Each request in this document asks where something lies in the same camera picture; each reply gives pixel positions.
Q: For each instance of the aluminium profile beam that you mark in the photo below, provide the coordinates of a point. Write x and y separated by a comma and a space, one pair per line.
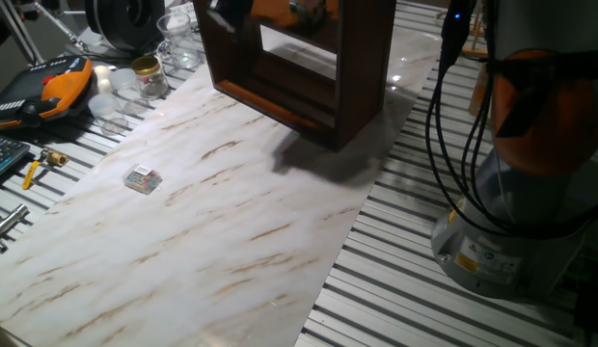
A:
19, 34

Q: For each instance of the glass jar with gold lid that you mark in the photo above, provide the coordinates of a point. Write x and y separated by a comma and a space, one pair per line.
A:
150, 77

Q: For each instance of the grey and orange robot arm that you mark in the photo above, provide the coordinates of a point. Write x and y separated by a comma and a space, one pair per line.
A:
540, 125

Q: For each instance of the black computer keyboard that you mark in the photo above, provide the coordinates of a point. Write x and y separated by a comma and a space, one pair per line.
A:
5, 156

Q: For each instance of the translucent plastic cup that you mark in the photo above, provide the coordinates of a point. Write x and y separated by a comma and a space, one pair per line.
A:
137, 106
107, 113
123, 79

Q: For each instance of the marble pattern sheet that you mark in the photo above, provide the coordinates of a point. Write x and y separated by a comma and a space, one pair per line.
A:
207, 231

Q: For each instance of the multicolour Rubik's cube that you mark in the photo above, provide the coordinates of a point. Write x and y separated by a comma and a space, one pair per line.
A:
307, 9

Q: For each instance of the white egg-shaped ball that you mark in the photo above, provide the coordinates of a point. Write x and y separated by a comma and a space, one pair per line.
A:
102, 72
105, 87

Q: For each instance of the brown wooden shelf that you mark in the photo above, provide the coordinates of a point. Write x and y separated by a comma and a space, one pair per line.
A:
361, 72

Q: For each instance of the clear glass mug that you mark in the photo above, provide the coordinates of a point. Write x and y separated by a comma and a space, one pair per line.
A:
179, 41

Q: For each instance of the wooden dish rack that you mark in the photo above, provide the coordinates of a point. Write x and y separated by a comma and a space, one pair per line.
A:
475, 43

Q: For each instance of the metal pipe fitting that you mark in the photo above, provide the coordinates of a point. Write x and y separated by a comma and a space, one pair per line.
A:
7, 226

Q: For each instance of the black and orange teach pendant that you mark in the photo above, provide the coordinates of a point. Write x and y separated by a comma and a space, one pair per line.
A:
48, 91

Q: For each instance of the yellow-brown taped package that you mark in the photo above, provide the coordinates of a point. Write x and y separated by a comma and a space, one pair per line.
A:
478, 91

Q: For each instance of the black filament spool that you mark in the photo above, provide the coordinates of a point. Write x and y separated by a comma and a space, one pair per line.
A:
123, 21

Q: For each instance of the clear box of paper clips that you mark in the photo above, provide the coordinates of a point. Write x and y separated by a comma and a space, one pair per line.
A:
142, 179

